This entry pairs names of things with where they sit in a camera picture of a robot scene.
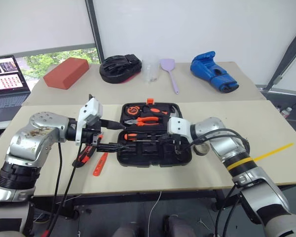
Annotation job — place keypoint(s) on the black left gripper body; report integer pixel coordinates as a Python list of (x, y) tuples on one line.
[(88, 135)]

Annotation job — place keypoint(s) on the orange black utility knife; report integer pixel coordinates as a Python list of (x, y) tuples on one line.
[(85, 154)]

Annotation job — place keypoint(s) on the black boxing focus pad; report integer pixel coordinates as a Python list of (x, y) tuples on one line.
[(119, 69)]

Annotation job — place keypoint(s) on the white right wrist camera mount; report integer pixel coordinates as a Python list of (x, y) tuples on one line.
[(178, 126)]

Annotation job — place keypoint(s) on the blue boxing glove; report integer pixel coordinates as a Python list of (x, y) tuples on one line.
[(212, 71)]

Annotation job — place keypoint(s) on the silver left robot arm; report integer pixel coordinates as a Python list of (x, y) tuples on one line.
[(42, 138)]

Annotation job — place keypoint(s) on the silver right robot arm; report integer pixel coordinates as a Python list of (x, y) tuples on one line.
[(227, 148)]

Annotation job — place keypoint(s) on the black plastic tool case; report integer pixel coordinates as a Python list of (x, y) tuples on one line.
[(143, 155)]

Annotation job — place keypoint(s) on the silver hammer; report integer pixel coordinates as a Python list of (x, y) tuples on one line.
[(176, 112)]

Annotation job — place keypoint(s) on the open laptop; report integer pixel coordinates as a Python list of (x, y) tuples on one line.
[(7, 84)]

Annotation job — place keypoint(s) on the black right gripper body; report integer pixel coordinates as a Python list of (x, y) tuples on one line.
[(178, 141)]

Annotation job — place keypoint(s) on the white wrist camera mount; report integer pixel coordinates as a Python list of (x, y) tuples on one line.
[(92, 108), (178, 126)]

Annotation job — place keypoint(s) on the grey tape roll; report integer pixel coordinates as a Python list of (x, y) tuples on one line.
[(201, 149)]

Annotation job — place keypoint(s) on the clear plastic cup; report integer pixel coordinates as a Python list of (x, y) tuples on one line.
[(150, 71)]

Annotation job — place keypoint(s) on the purple silicone spatula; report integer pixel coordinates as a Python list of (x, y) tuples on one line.
[(168, 67)]

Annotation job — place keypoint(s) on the dark window frame post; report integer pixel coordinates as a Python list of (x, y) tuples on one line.
[(95, 29)]

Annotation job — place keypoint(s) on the red foam block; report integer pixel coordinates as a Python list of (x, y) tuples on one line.
[(65, 73)]

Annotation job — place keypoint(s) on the dark diagonal metal beam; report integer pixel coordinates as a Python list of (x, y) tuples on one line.
[(286, 59)]

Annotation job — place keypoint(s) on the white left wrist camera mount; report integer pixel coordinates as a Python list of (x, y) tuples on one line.
[(92, 108)]

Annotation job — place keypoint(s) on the orange black tape measure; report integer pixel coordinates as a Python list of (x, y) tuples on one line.
[(132, 110)]

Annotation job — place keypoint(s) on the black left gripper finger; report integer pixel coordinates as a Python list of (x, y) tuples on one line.
[(113, 124), (113, 147)]

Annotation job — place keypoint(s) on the flat orange plastic tool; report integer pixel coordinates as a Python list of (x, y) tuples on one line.
[(100, 165)]

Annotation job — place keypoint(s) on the small plastic bottle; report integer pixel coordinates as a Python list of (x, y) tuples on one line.
[(286, 112)]

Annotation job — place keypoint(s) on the orange black screwdriver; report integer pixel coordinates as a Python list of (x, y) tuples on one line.
[(134, 136)]

